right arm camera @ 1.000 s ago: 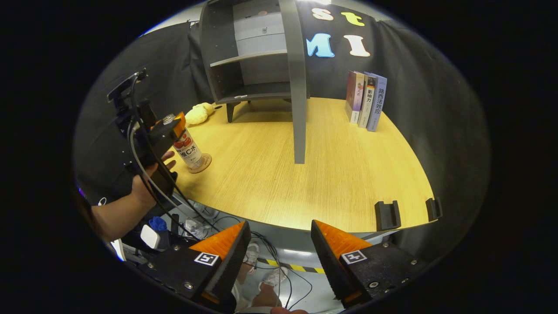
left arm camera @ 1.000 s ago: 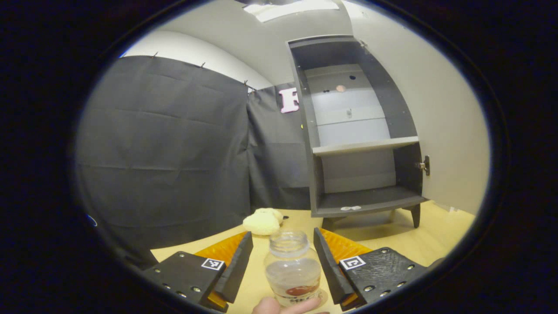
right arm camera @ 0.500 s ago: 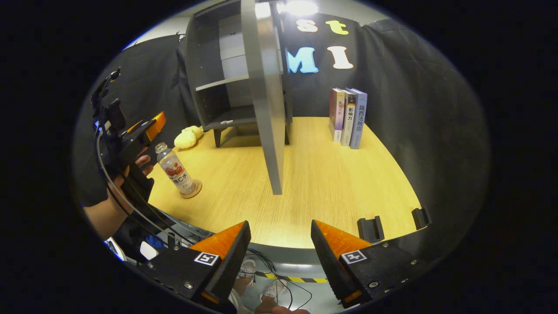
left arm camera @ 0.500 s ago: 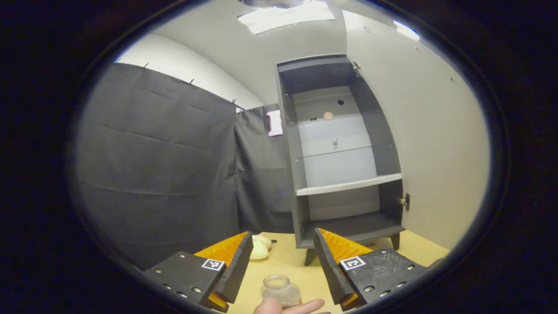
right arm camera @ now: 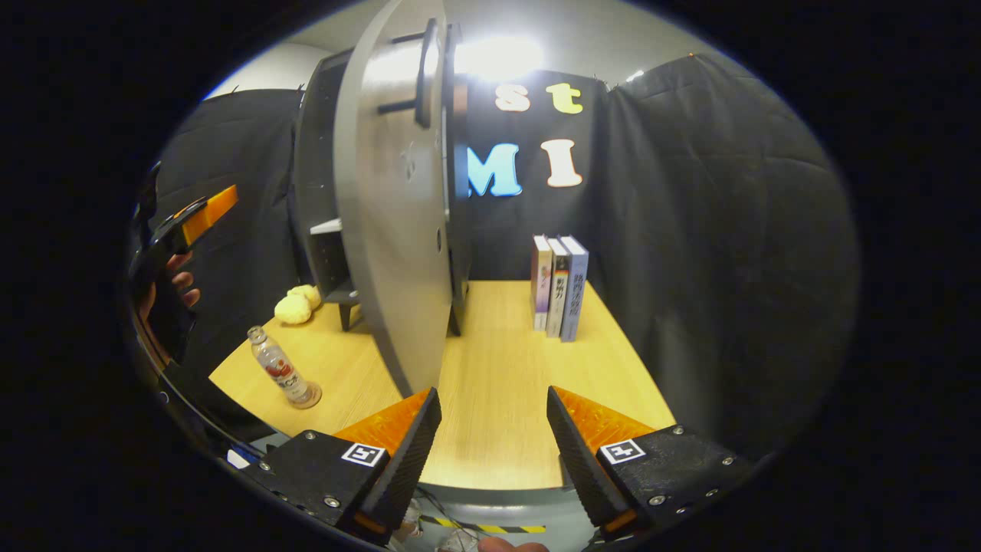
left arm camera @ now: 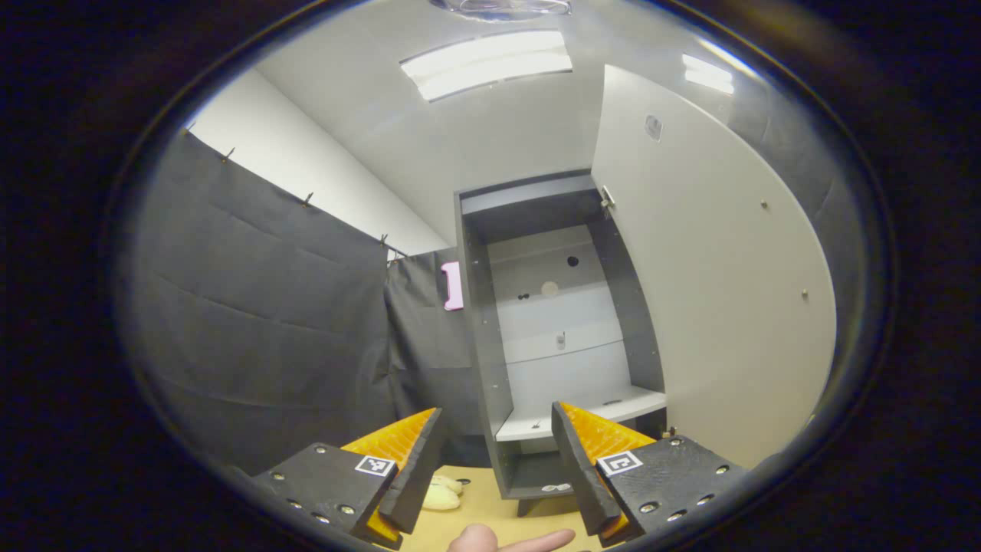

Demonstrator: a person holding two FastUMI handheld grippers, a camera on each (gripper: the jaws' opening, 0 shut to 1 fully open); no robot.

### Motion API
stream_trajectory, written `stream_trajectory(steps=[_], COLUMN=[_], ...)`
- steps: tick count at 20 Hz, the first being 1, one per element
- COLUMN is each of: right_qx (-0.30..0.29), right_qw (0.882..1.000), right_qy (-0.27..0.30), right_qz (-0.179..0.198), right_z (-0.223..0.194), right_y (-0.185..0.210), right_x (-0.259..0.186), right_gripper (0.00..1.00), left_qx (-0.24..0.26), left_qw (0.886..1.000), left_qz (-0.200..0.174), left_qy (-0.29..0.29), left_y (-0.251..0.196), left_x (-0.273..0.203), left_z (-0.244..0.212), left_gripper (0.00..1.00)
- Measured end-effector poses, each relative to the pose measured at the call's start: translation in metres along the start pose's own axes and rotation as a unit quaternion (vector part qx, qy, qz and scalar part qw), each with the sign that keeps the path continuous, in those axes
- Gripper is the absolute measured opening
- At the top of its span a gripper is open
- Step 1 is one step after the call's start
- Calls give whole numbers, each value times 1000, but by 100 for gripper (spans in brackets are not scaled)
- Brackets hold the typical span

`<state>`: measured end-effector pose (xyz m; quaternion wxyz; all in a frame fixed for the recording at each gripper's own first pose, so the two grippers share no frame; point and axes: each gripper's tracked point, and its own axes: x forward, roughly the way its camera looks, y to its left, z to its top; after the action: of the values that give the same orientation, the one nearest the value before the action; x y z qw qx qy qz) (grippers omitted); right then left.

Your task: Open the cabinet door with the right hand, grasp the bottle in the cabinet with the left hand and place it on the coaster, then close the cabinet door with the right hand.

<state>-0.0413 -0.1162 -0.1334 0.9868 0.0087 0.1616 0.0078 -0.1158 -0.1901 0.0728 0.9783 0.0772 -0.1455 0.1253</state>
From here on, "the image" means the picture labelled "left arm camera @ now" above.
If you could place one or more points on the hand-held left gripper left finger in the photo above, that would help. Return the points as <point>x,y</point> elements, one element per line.
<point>418,479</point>

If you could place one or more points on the ceiling light panel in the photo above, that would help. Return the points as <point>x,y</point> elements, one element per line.
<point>707,73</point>
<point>487,65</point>

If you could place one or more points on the cream plush toy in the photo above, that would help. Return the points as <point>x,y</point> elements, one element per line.
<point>443,497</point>

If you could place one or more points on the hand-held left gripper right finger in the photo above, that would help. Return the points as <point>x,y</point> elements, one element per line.
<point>582,475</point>

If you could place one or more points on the black backdrop cloth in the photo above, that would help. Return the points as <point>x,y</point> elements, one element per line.
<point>268,307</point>

